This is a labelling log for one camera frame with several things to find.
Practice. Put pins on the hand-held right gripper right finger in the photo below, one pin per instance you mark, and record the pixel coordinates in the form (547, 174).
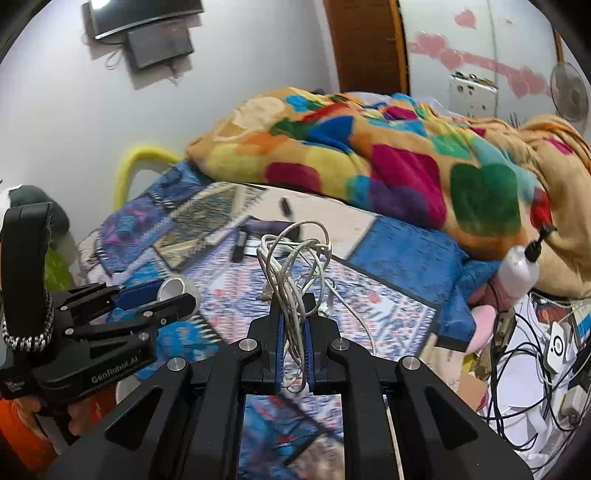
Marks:
(310, 350)

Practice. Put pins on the black wall television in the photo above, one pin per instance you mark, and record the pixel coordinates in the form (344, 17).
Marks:
(138, 18)

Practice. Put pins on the white bottle black pump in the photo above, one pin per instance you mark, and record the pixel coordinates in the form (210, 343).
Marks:
(517, 272)

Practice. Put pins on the pink plush toy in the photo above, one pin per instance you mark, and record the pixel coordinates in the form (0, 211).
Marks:
(485, 323)

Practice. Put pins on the brown wooden door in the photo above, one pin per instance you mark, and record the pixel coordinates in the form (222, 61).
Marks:
(364, 46)

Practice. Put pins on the blue patchwork bed cover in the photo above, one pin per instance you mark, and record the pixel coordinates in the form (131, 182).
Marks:
(392, 258)

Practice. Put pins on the clear tape roll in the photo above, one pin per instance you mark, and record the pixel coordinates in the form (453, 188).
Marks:
(178, 286)

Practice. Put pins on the colourful heart pattern blanket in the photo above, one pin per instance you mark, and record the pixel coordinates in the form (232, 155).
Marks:
(369, 152)

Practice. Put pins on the person's left hand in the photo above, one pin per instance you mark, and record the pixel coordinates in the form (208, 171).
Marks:
(87, 415)

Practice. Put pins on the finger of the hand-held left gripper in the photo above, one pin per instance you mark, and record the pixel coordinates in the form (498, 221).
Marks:
(138, 293)
(171, 309)

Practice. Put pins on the green leaf pattern bag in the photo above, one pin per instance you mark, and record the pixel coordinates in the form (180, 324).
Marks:
(57, 272)

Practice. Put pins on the small black wall monitor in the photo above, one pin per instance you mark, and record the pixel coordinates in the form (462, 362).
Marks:
(159, 46)

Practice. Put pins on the person's left forearm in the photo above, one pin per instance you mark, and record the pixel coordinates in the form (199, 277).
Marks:
(23, 434)

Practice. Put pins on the standing electric fan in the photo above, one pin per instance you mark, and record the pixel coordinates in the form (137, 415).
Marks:
(570, 92)

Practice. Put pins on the small white cabinet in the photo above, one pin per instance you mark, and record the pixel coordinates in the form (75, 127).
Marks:
(471, 97)

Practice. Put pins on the black marker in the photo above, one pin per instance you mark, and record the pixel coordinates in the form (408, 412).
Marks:
(240, 247)

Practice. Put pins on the yellow foam tube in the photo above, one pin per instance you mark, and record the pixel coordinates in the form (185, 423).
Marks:
(138, 154)

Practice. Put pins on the small black tube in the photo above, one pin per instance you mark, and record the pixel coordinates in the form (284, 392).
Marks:
(286, 207)

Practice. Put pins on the dark purple tube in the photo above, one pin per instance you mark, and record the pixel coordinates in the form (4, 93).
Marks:
(268, 226)

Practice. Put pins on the dark grey cloth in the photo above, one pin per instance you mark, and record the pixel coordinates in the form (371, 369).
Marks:
(60, 221)

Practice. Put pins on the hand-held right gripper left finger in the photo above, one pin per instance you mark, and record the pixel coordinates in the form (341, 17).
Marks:
(279, 344)

